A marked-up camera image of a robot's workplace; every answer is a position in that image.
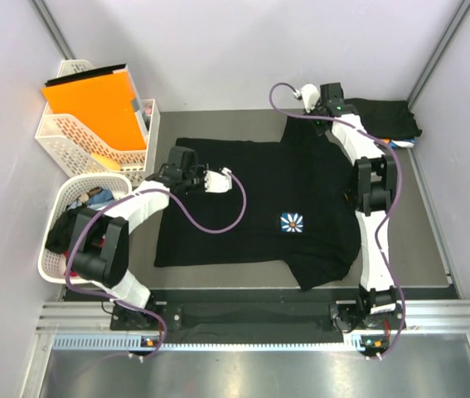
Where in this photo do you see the purple cable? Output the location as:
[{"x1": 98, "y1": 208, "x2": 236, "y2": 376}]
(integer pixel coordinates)
[
  {"x1": 64, "y1": 173, "x2": 248, "y2": 360},
  {"x1": 268, "y1": 81, "x2": 408, "y2": 361}
]

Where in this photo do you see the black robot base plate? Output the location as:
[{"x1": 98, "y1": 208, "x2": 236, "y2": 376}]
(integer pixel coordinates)
[{"x1": 109, "y1": 288, "x2": 409, "y2": 345}]

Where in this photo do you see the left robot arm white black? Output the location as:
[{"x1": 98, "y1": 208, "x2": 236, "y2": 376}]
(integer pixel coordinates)
[{"x1": 65, "y1": 146, "x2": 232, "y2": 330}]

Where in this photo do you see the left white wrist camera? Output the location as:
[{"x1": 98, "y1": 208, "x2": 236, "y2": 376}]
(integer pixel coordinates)
[{"x1": 203, "y1": 167, "x2": 232, "y2": 194}]

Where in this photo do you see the white oval laundry basket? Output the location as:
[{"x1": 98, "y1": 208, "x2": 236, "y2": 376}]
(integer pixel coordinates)
[{"x1": 37, "y1": 172, "x2": 132, "y2": 284}]

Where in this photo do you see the orange folder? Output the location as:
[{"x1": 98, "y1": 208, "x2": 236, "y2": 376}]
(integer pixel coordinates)
[{"x1": 41, "y1": 66, "x2": 148, "y2": 151}]

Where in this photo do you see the blue garment in basket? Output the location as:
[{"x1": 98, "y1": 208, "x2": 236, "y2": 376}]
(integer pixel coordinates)
[{"x1": 67, "y1": 187, "x2": 115, "y2": 211}]

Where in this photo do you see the white perforated file organizer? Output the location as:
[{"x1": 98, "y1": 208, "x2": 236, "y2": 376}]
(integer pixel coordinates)
[{"x1": 35, "y1": 60, "x2": 160, "y2": 185}]

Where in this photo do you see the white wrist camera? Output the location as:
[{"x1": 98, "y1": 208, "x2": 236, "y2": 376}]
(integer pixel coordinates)
[
  {"x1": 293, "y1": 84, "x2": 321, "y2": 114},
  {"x1": 203, "y1": 167, "x2": 232, "y2": 194}
]

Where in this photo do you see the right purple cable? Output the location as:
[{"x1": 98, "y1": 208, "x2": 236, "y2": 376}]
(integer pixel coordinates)
[{"x1": 268, "y1": 81, "x2": 408, "y2": 361}]

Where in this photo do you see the folded black t shirt stack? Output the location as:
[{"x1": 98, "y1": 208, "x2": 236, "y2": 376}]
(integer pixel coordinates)
[{"x1": 345, "y1": 98, "x2": 422, "y2": 148}]

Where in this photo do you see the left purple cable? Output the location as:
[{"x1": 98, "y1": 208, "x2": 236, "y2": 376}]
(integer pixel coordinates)
[{"x1": 64, "y1": 173, "x2": 248, "y2": 360}]

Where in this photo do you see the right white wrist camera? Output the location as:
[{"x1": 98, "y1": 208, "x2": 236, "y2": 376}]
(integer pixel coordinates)
[{"x1": 293, "y1": 84, "x2": 321, "y2": 114}]

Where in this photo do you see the black t shirt flower print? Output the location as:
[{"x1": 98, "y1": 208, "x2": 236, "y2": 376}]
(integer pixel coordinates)
[{"x1": 154, "y1": 119, "x2": 361, "y2": 290}]

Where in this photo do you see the black folder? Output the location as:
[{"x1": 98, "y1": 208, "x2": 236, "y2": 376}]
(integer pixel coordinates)
[{"x1": 45, "y1": 64, "x2": 127, "y2": 87}]

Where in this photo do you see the black garment in basket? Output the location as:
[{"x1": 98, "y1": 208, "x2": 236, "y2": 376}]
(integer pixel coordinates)
[{"x1": 45, "y1": 207, "x2": 81, "y2": 255}]

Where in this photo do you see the aluminium frame rail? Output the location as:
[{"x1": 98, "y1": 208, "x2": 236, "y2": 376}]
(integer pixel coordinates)
[{"x1": 35, "y1": 298, "x2": 470, "y2": 353}]

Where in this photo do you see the red garment in basket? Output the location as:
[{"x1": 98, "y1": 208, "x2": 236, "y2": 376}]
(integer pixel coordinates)
[{"x1": 71, "y1": 238, "x2": 106, "y2": 281}]

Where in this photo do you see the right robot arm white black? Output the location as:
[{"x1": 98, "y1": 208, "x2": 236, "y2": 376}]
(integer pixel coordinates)
[{"x1": 299, "y1": 83, "x2": 401, "y2": 328}]

